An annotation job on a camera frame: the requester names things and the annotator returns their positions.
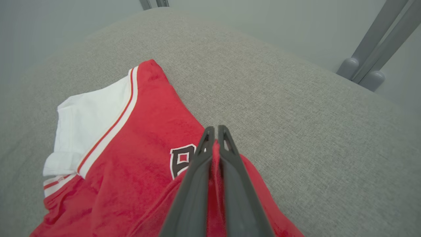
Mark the red shirt with white sleeves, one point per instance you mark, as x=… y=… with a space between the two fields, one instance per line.
x=131 y=171

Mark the grey double-tube frame post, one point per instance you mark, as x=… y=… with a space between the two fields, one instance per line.
x=378 y=33

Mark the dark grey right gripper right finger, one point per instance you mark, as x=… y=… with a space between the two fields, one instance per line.
x=240 y=204

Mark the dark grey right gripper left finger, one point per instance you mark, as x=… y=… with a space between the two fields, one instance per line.
x=190 y=204

